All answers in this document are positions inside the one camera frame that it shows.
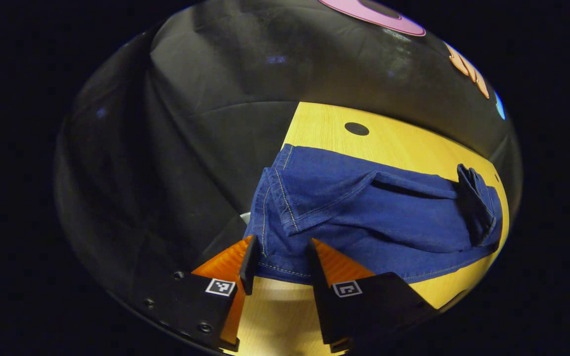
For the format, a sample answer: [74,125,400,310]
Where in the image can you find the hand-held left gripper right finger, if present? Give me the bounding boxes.
[306,238,436,353]

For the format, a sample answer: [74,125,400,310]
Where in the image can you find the blue denim jeans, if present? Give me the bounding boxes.
[243,143,504,285]

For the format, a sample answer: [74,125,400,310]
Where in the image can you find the black backdrop cloth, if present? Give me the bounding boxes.
[53,0,523,317]

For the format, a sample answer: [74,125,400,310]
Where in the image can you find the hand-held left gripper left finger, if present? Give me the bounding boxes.
[132,235,260,353]

